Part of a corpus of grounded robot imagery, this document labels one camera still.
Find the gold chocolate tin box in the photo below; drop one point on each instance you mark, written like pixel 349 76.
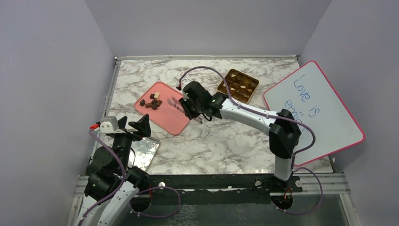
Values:
pixel 241 86

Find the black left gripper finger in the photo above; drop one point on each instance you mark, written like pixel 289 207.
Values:
pixel 122 122
pixel 142 126

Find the pink silicone tongs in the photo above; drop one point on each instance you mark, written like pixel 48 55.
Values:
pixel 175 103

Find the pink plastic tray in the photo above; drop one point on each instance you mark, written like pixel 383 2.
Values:
pixel 166 116

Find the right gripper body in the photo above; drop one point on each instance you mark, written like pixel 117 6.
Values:
pixel 192 110

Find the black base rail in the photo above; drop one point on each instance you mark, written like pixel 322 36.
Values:
pixel 213 189

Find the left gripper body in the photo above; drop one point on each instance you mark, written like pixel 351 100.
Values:
pixel 127 137

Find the pink framed whiteboard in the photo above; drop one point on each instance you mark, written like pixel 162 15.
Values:
pixel 313 101

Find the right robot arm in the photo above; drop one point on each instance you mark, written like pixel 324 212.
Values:
pixel 280 127

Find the silver tin lid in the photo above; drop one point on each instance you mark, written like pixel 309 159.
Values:
pixel 142 152

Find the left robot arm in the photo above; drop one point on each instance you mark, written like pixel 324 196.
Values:
pixel 111 182

